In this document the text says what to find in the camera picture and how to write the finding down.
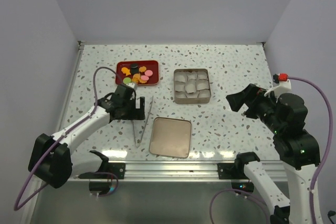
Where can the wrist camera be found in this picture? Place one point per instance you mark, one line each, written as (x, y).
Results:
(282, 85)
(132, 85)

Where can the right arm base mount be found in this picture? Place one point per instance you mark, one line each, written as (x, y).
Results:
(232, 170)

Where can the pink round cookie upper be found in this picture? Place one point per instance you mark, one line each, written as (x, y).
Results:
(149, 73)

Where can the orange cookie top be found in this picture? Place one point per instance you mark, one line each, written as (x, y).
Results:
(142, 69)

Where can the black round cookie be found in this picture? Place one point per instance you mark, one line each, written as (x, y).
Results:
(134, 68)

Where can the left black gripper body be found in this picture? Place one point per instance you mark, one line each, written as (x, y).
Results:
(128, 106)

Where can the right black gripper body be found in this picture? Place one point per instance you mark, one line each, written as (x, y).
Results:
(262, 107)

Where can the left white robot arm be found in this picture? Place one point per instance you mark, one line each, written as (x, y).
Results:
(51, 156)

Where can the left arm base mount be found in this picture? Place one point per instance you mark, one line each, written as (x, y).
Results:
(101, 168)

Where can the orange fish cookie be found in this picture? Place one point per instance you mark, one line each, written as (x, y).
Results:
(126, 71)

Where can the red rectangular tray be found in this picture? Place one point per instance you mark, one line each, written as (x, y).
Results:
(150, 65)

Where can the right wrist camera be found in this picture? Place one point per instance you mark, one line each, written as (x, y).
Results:
(282, 85)

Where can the metal tongs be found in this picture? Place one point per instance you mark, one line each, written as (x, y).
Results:
(138, 127)

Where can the green round cookie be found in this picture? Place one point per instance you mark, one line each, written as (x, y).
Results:
(127, 80)

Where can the pink round cookie lower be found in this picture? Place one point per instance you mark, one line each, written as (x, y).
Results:
(144, 78)

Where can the square cookie tin box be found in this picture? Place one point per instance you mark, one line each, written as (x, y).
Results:
(192, 86)

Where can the square tin lid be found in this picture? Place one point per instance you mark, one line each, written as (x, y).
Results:
(170, 137)

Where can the aluminium front rail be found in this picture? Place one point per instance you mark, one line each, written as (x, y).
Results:
(173, 171)

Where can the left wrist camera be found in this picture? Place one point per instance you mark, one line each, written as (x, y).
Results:
(132, 85)

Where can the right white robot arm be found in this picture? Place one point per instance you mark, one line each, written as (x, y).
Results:
(284, 114)

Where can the pink round cookie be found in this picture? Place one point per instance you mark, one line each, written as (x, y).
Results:
(144, 78)
(149, 73)

